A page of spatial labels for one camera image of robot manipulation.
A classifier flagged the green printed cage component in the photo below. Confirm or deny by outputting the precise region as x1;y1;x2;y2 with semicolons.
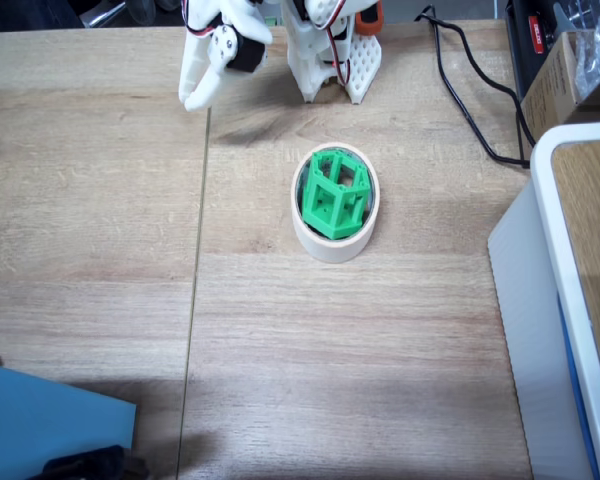
299;149;370;240

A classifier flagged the orange and black table clamp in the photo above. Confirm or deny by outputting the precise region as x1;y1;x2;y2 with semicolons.
354;0;385;37

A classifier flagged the beige masking tape roll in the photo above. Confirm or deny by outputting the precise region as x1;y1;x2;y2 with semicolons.
289;142;381;265

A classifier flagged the black power supply device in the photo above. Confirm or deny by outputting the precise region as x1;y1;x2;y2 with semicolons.
503;0;581;101

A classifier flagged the brown cardboard box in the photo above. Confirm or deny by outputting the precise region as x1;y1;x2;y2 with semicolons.
518;29;600;147

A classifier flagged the blue-grey flat box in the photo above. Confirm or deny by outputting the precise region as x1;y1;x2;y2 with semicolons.
0;362;138;480

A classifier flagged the black power cable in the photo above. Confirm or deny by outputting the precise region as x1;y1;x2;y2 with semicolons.
413;3;534;169

